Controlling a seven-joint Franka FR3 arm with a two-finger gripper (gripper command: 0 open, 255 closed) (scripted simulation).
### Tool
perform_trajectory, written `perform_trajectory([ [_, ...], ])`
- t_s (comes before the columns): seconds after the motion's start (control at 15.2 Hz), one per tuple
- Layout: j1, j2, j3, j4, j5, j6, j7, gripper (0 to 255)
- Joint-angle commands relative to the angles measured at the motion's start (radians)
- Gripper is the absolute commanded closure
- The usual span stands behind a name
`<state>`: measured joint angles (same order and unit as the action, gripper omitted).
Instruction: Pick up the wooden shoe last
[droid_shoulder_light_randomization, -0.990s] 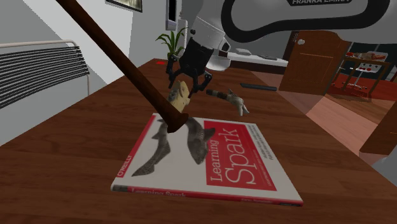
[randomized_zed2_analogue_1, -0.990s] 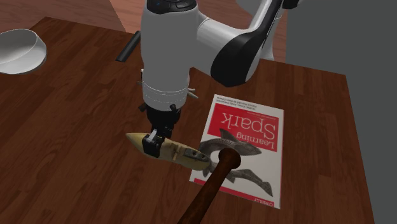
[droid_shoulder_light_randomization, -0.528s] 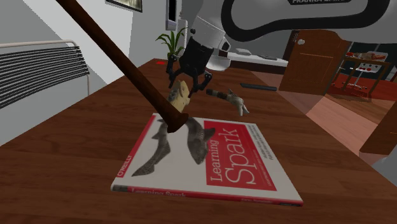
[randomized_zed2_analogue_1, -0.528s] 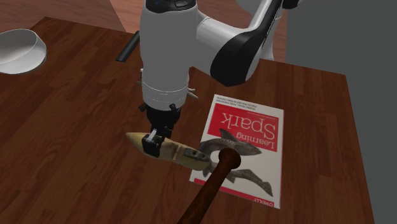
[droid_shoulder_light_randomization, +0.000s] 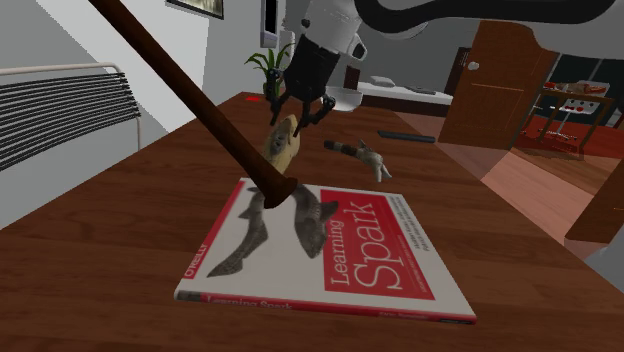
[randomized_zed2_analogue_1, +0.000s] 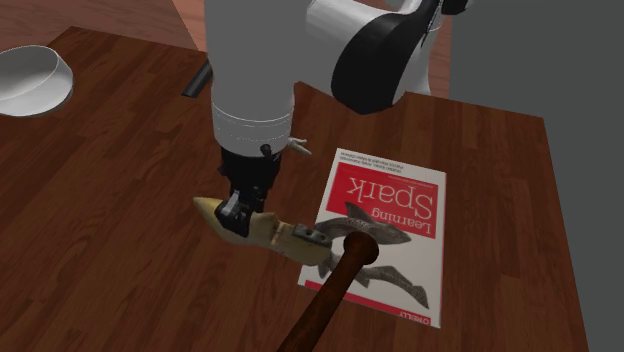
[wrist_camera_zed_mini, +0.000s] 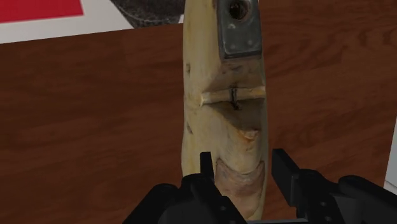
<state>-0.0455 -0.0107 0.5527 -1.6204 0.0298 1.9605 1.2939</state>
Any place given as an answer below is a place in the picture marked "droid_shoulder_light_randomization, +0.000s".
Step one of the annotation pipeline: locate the dark framed wall picture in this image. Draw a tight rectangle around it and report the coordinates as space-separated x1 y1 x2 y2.
165 0 226 21

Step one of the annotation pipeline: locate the brown wooden door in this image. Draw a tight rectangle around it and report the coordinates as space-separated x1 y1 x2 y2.
437 19 560 151

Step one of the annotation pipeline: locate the white low bed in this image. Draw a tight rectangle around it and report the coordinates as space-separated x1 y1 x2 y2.
359 74 455 117

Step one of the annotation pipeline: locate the dark brown cabinet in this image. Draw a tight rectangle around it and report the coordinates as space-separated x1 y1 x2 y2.
564 159 624 245

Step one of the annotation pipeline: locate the brown wooden baseball bat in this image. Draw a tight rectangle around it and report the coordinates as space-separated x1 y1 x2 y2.
87 0 299 210

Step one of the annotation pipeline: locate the white frame with black slats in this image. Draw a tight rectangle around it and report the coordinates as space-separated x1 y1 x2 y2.
0 61 143 173

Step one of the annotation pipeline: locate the brown wooden table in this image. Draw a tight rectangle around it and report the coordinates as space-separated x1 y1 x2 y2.
0 90 624 352

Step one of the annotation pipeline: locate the green potted plant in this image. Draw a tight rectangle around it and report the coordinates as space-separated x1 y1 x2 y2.
243 42 296 99

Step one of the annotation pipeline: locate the tan fish figure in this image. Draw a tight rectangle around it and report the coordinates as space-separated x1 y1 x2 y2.
262 113 301 175

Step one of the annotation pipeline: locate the grey striped-tail animal figure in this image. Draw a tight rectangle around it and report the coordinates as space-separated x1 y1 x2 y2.
323 138 394 184

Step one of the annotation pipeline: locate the white bowl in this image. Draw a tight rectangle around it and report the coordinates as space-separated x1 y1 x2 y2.
325 85 365 114

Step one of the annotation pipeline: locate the black remote control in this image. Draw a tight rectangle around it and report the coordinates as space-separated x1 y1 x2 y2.
377 128 437 145

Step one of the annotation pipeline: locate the white red book with shark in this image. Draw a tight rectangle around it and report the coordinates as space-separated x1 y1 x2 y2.
173 176 478 326

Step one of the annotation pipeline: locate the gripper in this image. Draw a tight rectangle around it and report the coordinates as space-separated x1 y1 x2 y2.
264 33 342 138

